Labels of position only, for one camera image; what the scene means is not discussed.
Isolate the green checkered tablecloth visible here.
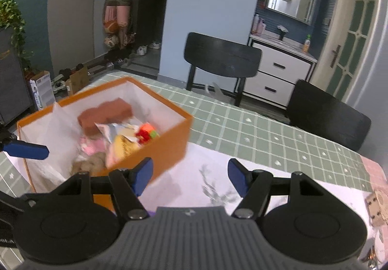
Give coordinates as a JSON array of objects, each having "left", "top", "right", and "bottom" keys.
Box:
[{"left": 141, "top": 78, "right": 387, "bottom": 219}]

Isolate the orange red crochet strawberry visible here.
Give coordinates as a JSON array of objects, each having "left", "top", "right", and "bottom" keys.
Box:
[{"left": 136, "top": 122, "right": 159, "bottom": 145}]

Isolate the snack packet yellow pink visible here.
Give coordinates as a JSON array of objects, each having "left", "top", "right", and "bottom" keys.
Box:
[{"left": 96, "top": 123, "right": 141, "bottom": 168}]

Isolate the dark grey cabinet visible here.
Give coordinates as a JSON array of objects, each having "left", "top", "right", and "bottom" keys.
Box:
[{"left": 0, "top": 28, "right": 33, "bottom": 125}]

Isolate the orange cardboard storage box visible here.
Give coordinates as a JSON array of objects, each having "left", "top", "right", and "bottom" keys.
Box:
[{"left": 16, "top": 76, "right": 194, "bottom": 213}]

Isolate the white drawer cabinet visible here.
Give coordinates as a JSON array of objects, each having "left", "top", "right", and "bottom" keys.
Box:
[{"left": 243, "top": 33, "right": 318, "bottom": 109}]

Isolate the black chair right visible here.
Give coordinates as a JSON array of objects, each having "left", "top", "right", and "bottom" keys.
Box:
[{"left": 286, "top": 80, "right": 372, "bottom": 152}]

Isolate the black chair left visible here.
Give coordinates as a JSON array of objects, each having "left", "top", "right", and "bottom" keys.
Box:
[{"left": 184, "top": 32, "right": 262, "bottom": 107}]

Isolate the hanging bags pink orange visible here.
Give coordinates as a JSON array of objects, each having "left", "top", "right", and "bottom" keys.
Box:
[{"left": 103, "top": 0, "right": 134, "bottom": 49}]

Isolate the white cardboard box on floor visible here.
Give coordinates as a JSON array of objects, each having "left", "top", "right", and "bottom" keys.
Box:
[{"left": 29, "top": 71, "right": 56, "bottom": 111}]

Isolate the pink white crochet toy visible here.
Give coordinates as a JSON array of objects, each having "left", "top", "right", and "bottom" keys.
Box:
[{"left": 80, "top": 136, "right": 106, "bottom": 156}]

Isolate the brown cardboard box on floor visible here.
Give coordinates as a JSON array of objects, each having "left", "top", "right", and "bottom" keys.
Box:
[{"left": 65, "top": 67, "right": 89, "bottom": 96}]

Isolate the clear plastic bag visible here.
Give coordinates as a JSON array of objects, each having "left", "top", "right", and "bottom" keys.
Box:
[{"left": 17, "top": 103, "right": 81, "bottom": 192}]

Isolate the black chair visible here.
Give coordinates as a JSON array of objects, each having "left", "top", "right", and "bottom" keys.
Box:
[
  {"left": 286, "top": 80, "right": 372, "bottom": 152},
  {"left": 184, "top": 32, "right": 262, "bottom": 107}
]

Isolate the brown bear-shaped sponge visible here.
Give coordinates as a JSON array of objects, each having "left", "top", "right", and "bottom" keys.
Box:
[{"left": 78, "top": 98, "right": 134, "bottom": 136}]

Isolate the green hanging plant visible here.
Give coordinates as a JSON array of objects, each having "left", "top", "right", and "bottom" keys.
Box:
[{"left": 1, "top": 0, "right": 32, "bottom": 71}]

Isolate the brown knitted plush toy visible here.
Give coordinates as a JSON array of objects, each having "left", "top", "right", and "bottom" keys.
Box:
[{"left": 70, "top": 152, "right": 106, "bottom": 175}]

